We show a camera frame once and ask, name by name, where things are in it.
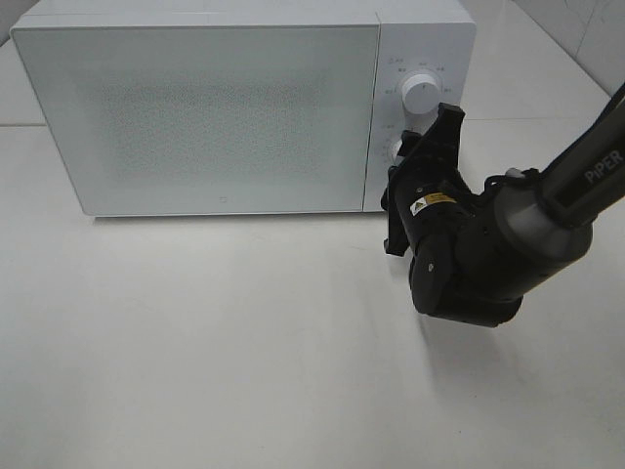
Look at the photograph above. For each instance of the white upper power knob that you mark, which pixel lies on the white upper power knob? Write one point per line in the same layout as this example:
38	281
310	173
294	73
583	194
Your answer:
420	92

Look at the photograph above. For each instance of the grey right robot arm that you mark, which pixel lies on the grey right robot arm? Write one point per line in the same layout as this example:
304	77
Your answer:
475	255

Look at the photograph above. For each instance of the white microwave oven body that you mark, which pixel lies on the white microwave oven body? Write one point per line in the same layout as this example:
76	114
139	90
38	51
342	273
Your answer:
437	36

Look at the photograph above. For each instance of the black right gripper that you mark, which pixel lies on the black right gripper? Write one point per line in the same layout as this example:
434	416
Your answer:
424	220

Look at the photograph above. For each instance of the white microwave door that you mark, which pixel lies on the white microwave door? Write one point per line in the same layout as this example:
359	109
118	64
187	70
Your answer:
191	121

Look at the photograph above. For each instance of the white timer knob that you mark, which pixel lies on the white timer knob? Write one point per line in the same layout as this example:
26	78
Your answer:
392	153

